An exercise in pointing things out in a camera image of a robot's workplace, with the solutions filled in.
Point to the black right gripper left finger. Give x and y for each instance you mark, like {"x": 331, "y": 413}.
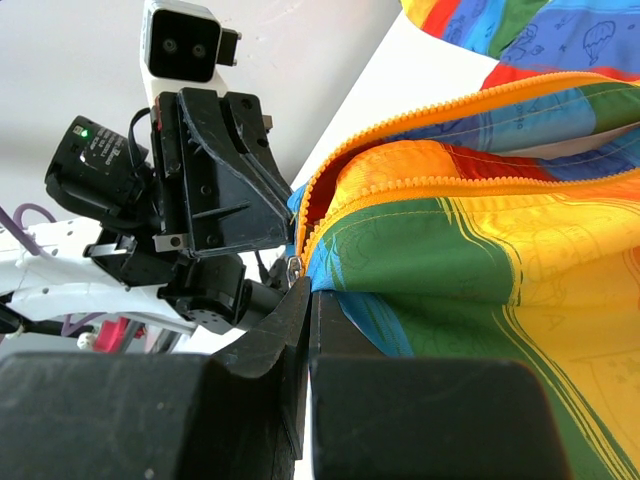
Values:
{"x": 237, "y": 414}

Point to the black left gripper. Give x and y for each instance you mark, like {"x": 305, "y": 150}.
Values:
{"x": 236, "y": 197}

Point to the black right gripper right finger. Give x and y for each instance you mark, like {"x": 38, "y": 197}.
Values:
{"x": 377, "y": 417}

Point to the silver zipper slider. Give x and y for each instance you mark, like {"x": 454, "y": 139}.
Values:
{"x": 294, "y": 270}

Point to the rainbow striped hooded jacket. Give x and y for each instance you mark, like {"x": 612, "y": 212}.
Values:
{"x": 504, "y": 223}

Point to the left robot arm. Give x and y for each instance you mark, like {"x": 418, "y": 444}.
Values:
{"x": 59, "y": 277}

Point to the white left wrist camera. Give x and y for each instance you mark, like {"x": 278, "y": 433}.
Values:
{"x": 182, "y": 45}

